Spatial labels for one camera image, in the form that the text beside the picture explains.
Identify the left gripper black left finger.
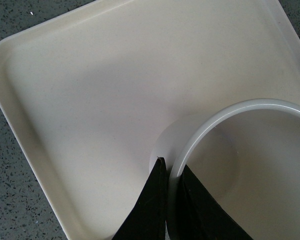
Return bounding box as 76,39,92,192
113,157,168,240

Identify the pale pink rectangular tray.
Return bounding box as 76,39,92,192
0,0,300,240

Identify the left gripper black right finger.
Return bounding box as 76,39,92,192
181,166,252,240

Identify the white smiley mug black handle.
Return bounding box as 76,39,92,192
150,99,300,240

